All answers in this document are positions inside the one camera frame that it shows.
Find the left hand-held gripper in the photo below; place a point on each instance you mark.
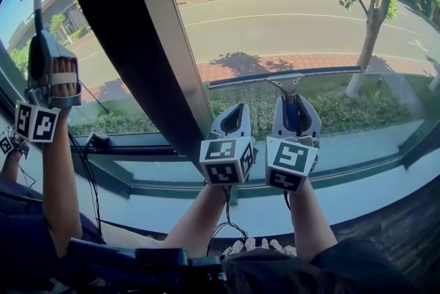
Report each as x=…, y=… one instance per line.
x=220, y=162

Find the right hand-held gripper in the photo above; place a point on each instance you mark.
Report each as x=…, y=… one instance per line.
x=288, y=162

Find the large window glass pane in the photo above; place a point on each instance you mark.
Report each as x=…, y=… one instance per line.
x=275, y=31

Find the person's left forearm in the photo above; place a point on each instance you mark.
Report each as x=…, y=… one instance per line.
x=196, y=217

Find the another person's forearm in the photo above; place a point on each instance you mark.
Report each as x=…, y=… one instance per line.
x=8, y=167
x=58, y=182

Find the person's right forearm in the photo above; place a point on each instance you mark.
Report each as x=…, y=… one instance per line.
x=309, y=224

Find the green shrub bed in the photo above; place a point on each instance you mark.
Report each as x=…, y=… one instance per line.
x=343, y=110

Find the white window sill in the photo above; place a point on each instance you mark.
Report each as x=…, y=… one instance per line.
x=343, y=196

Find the black-and-white patterned fabric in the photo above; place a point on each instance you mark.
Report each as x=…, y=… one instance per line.
x=247, y=244

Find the person's black shirt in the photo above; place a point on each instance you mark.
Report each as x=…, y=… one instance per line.
x=361, y=268

